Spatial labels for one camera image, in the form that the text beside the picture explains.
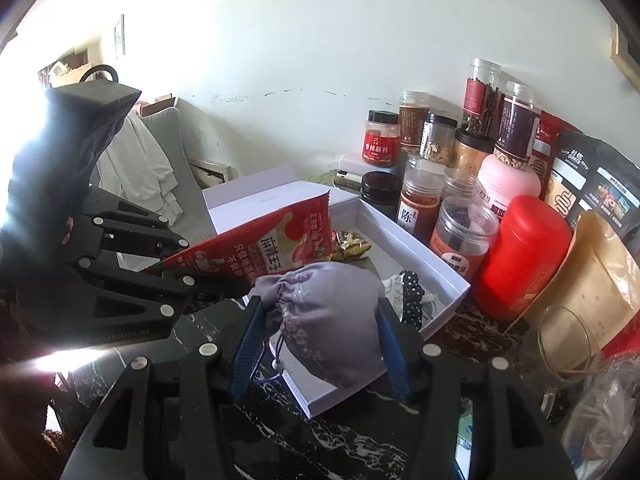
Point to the gold foil snack packet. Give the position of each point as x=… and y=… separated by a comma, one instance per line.
x=352, y=250

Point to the brown spice jar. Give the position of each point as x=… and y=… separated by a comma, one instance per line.
x=414, y=125

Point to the kraft paper pouch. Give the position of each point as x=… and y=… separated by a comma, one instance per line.
x=600, y=285

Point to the red paper package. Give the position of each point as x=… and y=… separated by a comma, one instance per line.
x=550, y=135

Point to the clear glass mug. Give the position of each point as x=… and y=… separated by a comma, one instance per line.
x=550, y=340

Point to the white cloth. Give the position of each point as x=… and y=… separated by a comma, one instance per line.
x=135, y=170

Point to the red snack packet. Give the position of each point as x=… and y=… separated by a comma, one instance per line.
x=260, y=245

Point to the wide clear jar orange label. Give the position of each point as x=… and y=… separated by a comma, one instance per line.
x=460, y=250

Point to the black snack pouch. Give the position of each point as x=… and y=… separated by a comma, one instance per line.
x=600, y=185

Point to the tall jar with dark sticks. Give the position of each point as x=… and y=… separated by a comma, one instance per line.
x=480, y=100

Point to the small wall picture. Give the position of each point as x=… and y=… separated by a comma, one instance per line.
x=119, y=35

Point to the black lid jar orange contents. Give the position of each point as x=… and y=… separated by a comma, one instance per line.
x=470, y=155

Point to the grey chair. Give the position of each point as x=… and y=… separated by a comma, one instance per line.
x=175, y=135

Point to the black polka dot scrunchie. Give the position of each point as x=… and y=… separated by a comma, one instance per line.
x=411, y=295

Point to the white patterned fabric sachet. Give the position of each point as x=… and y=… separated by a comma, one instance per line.
x=392, y=292

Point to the pink lidded jar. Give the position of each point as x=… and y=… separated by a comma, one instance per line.
x=505, y=180

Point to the black lid jar dried slices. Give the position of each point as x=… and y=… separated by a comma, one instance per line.
x=437, y=140

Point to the clear plastic jar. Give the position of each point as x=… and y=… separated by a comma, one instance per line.
x=460, y=182

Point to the white cardboard box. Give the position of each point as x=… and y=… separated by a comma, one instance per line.
x=430, y=265

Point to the red canister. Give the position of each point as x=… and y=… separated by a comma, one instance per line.
x=520, y=255

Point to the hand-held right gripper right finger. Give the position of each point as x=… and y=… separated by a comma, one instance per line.
x=395, y=355

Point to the short black jar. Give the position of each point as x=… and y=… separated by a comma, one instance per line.
x=380, y=190

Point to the clear plastic bag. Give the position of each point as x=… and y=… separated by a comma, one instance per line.
x=600, y=420

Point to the small white box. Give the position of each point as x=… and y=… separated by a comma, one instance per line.
x=352, y=165

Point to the light gold picture frame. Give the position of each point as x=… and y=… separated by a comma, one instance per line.
x=625, y=55

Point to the chili powder jar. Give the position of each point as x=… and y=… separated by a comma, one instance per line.
x=417, y=205

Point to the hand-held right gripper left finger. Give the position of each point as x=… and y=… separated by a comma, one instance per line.
x=245, y=350

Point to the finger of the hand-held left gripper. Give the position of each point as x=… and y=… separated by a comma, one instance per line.
x=210, y=287
x=150, y=242

